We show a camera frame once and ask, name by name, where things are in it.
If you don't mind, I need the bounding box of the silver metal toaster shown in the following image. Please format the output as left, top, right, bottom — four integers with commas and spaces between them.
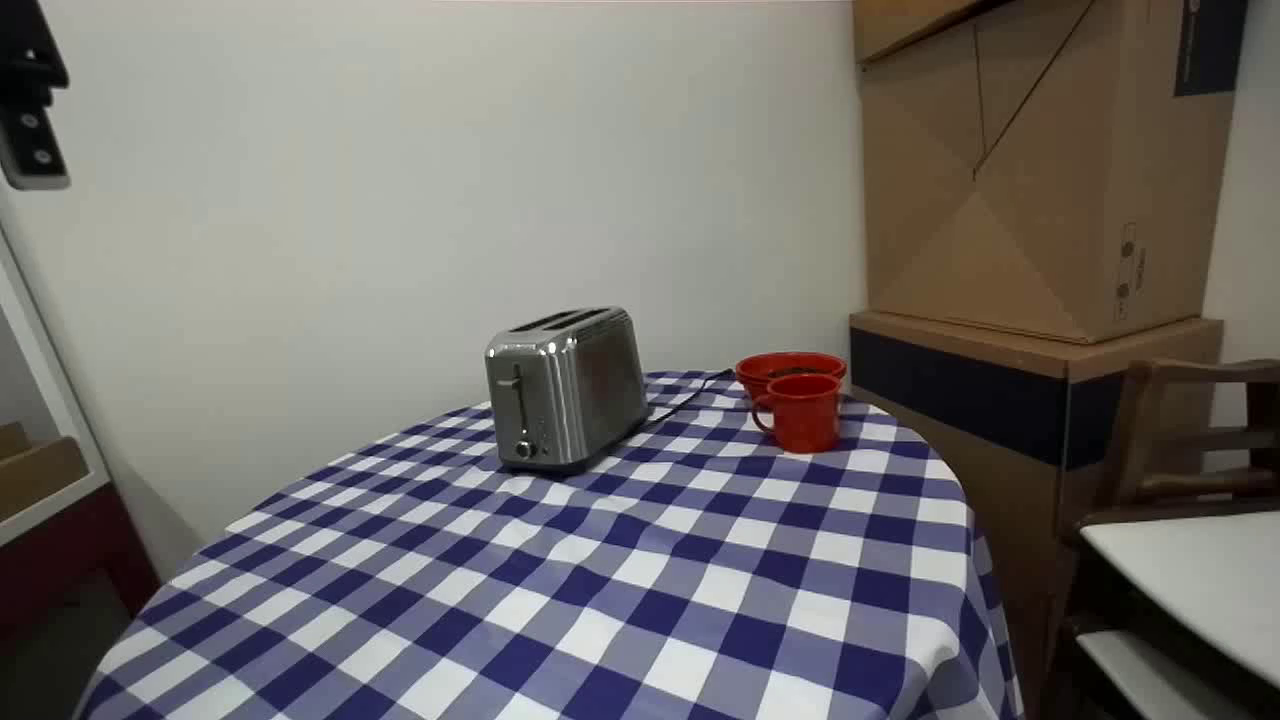
485, 308, 649, 476

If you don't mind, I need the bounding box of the red bowl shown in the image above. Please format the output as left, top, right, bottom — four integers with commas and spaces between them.
733, 350, 847, 405

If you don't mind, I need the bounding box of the red mug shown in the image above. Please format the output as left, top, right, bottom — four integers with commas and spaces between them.
753, 373, 838, 452

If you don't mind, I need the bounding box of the blue white checkered tablecloth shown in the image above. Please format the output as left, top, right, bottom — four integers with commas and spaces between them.
74, 373, 1022, 720

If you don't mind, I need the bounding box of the lower cardboard box blue band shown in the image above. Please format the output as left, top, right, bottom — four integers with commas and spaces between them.
847, 311, 1223, 716

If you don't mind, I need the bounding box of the large upper cardboard box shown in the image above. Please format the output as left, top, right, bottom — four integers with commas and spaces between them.
850, 0, 1253, 344

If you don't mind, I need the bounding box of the dark wooden chair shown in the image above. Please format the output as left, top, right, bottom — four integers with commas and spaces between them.
1045, 361, 1280, 720

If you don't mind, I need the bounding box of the white shelf unit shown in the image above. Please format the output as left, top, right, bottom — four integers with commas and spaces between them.
0, 223, 164, 644

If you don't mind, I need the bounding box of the black mounted device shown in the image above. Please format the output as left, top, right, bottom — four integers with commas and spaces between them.
0, 0, 68, 193

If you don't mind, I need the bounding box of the black toaster power cord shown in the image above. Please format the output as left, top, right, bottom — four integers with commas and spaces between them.
645, 363, 739, 433

